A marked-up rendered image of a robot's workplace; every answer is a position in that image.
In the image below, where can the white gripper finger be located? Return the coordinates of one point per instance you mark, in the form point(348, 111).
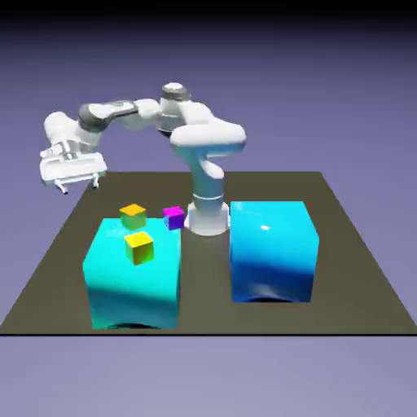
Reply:
point(95, 180)
point(62, 187)

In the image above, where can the small orange cube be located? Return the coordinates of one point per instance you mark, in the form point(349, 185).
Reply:
point(133, 216)

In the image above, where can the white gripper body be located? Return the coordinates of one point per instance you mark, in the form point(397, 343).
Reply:
point(71, 167)

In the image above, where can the large cyan box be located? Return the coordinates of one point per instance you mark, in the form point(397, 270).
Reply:
point(133, 280)

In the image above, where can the small magenta cube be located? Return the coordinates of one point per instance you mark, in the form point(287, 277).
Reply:
point(174, 217)

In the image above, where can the large blue box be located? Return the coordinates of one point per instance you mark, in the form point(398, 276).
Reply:
point(272, 251)

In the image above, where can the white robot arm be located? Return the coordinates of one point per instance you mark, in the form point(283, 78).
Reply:
point(198, 130)

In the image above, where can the small yellow cube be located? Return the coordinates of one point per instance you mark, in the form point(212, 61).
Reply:
point(139, 247)

